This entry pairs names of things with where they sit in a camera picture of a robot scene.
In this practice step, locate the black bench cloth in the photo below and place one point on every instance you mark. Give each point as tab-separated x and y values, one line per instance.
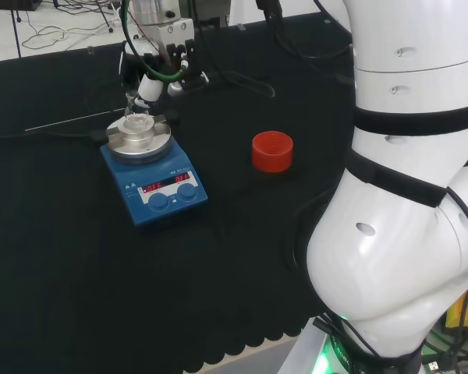
62	272

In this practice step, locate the thin steel probe rod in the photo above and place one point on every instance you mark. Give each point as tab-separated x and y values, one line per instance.
70	121

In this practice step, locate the grey tape piece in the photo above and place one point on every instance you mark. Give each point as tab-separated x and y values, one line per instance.
90	50
240	27

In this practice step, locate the yellow stop button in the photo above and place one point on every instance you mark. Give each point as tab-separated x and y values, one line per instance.
458	311

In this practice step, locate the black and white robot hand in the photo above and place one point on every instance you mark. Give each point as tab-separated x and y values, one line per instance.
175	39

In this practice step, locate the blue-base heater with steel plate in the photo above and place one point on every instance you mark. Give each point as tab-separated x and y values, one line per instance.
160	202

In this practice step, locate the black box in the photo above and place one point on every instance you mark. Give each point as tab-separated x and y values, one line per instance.
15	4

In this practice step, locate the clear glass round-bottom flask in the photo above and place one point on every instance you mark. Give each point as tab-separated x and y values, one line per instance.
137	118

